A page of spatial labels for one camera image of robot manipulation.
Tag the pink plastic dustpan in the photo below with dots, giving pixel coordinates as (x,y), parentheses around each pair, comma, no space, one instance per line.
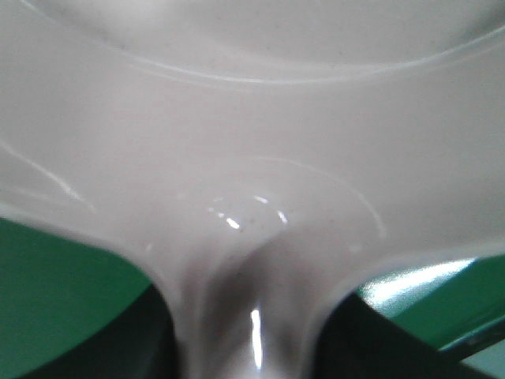
(257,160)

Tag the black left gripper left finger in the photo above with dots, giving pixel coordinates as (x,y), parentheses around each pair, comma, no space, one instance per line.
(139,343)

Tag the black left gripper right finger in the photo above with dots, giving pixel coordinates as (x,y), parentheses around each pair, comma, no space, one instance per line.
(358,342)

